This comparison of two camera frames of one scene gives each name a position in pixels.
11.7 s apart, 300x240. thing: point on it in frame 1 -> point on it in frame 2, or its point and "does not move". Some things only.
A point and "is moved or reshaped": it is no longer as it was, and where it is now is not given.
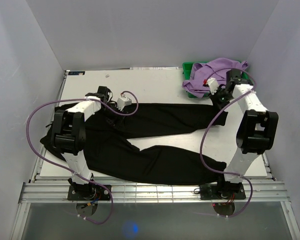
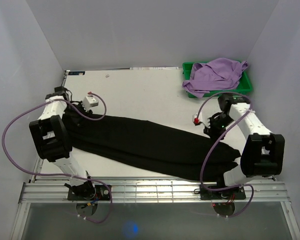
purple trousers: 214,68 does not move
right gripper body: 220,98 -> 218,125
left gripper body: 112,117 -> 76,117
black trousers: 113,157 is moved or reshaped
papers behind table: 153,68 does not move
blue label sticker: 76,73 does not move
